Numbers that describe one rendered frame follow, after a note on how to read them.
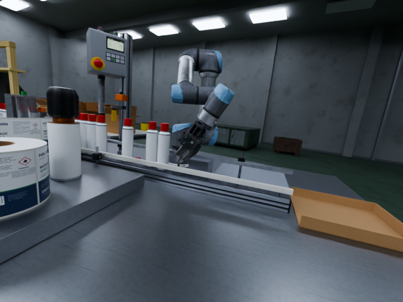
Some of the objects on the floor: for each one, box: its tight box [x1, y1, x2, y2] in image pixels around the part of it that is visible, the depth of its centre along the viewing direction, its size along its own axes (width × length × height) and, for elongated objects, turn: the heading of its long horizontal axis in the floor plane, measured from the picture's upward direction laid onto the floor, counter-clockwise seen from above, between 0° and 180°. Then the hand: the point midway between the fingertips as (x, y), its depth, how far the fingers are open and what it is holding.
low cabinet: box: [214, 123, 260, 151], centre depth 768 cm, size 190×173×76 cm
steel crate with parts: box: [273, 136, 303, 156], centre depth 696 cm, size 83×100×59 cm
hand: (180, 159), depth 82 cm, fingers closed
